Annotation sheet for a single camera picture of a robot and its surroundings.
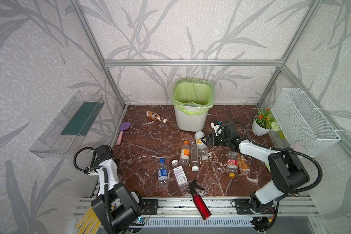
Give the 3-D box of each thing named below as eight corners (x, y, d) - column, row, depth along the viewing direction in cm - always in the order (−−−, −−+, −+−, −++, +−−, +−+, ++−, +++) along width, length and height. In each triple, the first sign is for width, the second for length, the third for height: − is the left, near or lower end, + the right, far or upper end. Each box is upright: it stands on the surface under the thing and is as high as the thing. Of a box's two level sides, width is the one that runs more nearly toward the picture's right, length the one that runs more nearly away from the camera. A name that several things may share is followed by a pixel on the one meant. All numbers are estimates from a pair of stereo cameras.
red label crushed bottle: (226, 177, 85) (228, 174, 81) (226, 154, 94) (228, 151, 91) (236, 179, 84) (238, 176, 81) (235, 156, 94) (237, 152, 90)
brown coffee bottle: (146, 118, 115) (144, 113, 110) (149, 114, 117) (147, 109, 112) (164, 126, 110) (163, 121, 105) (166, 122, 112) (166, 117, 108)
